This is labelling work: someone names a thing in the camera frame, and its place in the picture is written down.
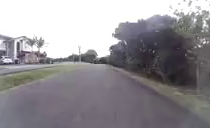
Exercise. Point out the distant trees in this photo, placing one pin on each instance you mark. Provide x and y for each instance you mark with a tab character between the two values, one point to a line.
88	56

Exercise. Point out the pole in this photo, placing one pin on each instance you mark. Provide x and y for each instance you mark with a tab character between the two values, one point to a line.
79	53

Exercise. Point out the grey asphalt path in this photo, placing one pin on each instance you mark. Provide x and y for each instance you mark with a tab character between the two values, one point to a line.
93	100

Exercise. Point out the row of dark trees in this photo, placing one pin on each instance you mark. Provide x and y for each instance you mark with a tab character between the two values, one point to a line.
159	46

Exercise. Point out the small tree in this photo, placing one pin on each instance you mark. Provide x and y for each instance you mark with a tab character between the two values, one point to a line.
39	45

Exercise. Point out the grass strip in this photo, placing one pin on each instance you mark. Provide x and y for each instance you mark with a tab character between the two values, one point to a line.
23	77

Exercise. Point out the grass verge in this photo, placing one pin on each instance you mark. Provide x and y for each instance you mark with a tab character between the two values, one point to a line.
189	96

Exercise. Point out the two-storey white house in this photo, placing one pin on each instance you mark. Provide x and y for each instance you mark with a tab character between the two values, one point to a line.
16	48

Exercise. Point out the grey road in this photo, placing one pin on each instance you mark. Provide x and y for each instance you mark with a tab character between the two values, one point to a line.
13	68

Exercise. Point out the white car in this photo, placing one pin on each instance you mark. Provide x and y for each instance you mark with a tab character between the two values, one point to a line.
5	60

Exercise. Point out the wooden post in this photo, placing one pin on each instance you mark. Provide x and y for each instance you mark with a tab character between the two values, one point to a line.
198	75

